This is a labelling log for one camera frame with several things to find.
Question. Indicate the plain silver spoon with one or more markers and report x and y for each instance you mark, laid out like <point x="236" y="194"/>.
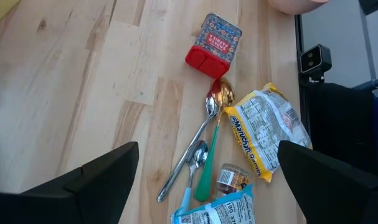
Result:
<point x="212" y="107"/>

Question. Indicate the small glass spice jar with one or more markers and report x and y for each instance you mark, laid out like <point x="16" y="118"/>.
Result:
<point x="232" y="179"/>

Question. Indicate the light-blue ramen packet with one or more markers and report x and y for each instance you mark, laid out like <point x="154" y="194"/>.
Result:
<point x="220" y="211"/>

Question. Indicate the yellow ramen packet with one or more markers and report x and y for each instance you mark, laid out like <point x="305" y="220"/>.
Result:
<point x="263" y="130"/>

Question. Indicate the black bulky object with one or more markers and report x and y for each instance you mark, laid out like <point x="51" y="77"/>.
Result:
<point x="341" y="124"/>

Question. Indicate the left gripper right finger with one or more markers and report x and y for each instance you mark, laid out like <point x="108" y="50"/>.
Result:
<point x="332" y="193"/>

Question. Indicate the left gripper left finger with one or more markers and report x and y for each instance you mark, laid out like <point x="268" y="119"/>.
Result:
<point x="83" y="199"/>

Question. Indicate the smoked paprika tin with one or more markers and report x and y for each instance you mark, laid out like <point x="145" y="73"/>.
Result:
<point x="215" y="43"/>

